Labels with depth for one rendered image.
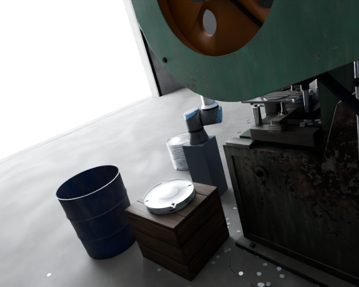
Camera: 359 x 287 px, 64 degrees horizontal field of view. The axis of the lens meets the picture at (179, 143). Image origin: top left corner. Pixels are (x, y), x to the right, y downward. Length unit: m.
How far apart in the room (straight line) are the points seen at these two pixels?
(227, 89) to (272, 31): 0.26
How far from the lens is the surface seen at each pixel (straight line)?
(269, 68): 0.91
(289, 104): 1.40
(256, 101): 1.49
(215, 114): 1.93
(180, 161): 2.72
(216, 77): 1.04
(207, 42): 1.13
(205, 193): 1.62
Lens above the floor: 1.19
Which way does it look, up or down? 20 degrees down
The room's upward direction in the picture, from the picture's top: 16 degrees counter-clockwise
